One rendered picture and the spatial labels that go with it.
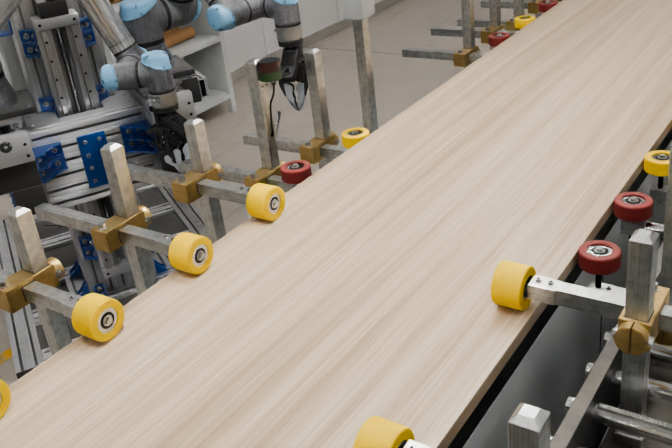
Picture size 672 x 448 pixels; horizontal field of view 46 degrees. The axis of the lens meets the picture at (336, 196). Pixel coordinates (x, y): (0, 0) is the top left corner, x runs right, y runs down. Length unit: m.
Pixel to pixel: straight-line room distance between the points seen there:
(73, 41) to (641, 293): 1.94
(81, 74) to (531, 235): 1.60
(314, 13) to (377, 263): 5.24
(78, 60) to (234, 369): 1.54
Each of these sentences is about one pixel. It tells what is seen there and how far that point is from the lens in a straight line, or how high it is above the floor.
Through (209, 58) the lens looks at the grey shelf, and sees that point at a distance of 5.38.
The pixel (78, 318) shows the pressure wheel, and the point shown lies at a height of 0.96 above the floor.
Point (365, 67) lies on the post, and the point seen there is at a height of 1.00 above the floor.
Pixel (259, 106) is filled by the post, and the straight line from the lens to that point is 2.12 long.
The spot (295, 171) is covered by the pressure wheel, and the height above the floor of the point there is 0.91.
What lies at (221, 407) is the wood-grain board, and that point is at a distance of 1.32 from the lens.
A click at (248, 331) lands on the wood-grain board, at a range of 1.47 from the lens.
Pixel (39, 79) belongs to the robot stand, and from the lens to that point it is 2.79.
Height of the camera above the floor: 1.73
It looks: 26 degrees down
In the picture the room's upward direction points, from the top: 7 degrees counter-clockwise
